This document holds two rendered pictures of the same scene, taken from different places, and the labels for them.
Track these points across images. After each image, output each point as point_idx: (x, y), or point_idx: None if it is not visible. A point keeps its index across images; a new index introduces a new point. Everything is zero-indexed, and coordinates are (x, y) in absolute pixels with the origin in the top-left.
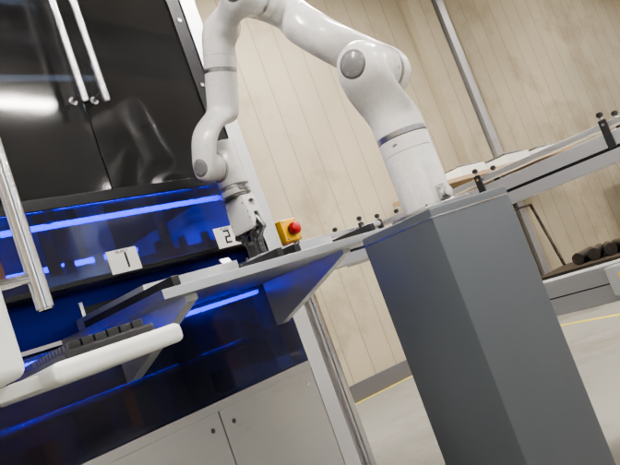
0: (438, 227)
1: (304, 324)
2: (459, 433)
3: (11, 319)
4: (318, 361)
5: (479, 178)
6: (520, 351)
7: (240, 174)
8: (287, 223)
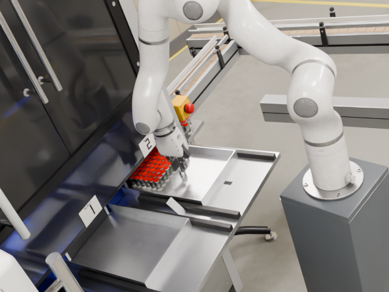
0: (351, 227)
1: None
2: None
3: None
4: None
5: (323, 30)
6: (378, 271)
7: (169, 117)
8: (183, 105)
